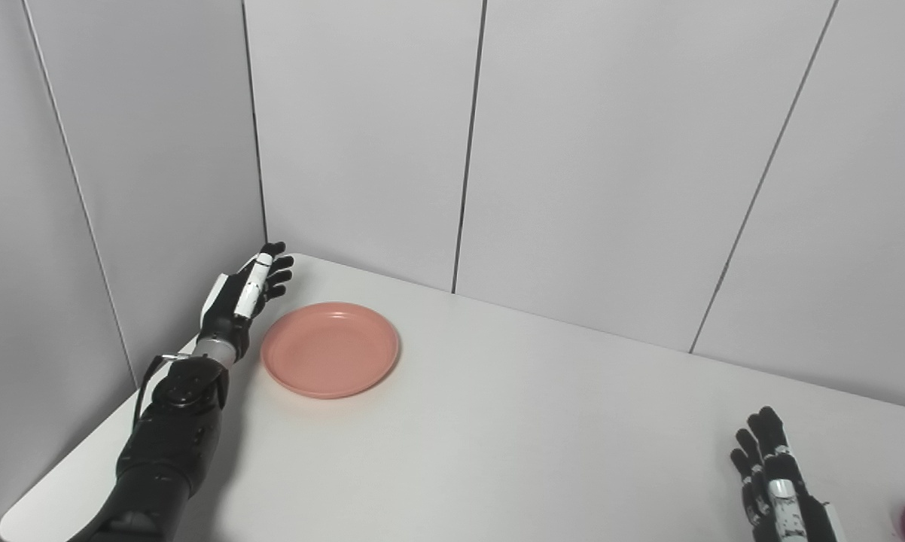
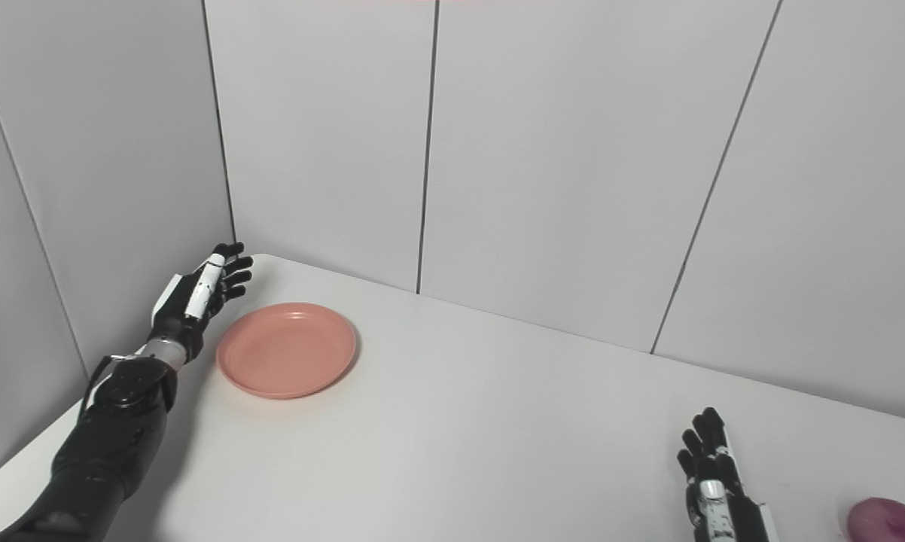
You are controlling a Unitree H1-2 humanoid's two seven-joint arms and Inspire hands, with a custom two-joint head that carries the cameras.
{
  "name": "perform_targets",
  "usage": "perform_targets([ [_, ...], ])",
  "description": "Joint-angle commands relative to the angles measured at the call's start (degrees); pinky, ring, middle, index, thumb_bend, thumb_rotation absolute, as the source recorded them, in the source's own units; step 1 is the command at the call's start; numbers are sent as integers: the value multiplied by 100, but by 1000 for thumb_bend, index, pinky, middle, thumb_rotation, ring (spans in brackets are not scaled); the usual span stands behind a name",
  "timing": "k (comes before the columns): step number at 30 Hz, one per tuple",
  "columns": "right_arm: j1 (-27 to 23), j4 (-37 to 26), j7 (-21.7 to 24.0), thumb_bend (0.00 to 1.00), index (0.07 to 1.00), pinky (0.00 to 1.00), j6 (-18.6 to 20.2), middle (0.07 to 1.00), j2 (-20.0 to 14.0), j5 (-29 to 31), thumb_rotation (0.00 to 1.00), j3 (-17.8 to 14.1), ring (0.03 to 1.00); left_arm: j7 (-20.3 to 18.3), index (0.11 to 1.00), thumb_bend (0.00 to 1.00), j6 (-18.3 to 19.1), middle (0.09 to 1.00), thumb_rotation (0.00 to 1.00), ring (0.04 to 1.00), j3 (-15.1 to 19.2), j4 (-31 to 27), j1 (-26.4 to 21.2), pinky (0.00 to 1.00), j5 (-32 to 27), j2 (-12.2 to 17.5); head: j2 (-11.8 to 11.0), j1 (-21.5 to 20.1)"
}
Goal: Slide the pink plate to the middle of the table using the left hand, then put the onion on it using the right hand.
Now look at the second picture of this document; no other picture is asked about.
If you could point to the pink plastic plate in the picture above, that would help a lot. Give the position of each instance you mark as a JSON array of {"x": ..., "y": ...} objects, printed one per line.
[{"x": 287, "y": 350}]

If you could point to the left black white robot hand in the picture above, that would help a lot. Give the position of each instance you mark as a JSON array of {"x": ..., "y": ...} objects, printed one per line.
[{"x": 185, "y": 316}]

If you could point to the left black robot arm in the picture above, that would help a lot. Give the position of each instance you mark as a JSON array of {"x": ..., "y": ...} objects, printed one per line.
[{"x": 106, "y": 444}]

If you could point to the red onion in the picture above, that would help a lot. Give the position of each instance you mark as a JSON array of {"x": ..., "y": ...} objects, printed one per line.
[{"x": 893, "y": 521}]

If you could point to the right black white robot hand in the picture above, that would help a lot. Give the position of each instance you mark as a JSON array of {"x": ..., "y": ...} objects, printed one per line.
[{"x": 731, "y": 504}]

